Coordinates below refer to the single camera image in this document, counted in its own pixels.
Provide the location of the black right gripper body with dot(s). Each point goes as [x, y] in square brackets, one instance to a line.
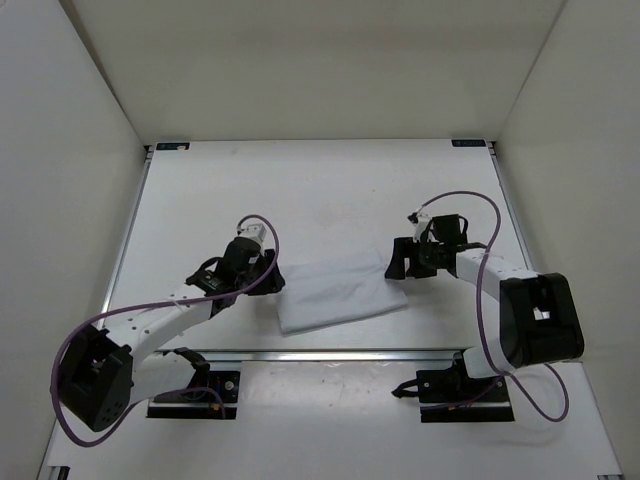
[423, 261]

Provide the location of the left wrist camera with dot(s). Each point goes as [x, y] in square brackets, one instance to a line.
[255, 232]

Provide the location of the corner label sticker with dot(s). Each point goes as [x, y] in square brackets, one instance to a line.
[172, 146]
[468, 143]

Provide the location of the white front cover board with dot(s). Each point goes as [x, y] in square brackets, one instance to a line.
[341, 421]

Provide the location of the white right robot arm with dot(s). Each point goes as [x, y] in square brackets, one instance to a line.
[537, 321]

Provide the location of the left corner label sticker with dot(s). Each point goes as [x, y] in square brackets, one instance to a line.
[172, 146]

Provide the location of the white skirt cloth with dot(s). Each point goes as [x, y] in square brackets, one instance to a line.
[336, 291]

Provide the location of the right corner label sticker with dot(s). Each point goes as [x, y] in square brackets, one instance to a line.
[468, 143]

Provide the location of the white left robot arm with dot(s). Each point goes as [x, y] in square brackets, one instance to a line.
[101, 374]

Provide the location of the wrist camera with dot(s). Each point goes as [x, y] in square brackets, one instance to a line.
[421, 223]
[255, 232]

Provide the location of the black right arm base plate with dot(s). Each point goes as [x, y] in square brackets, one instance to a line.
[451, 396]

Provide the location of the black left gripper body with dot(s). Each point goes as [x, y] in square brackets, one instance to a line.
[250, 275]

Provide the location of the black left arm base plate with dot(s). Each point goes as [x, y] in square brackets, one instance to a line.
[223, 378]

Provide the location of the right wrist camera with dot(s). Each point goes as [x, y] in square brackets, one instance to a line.
[421, 223]

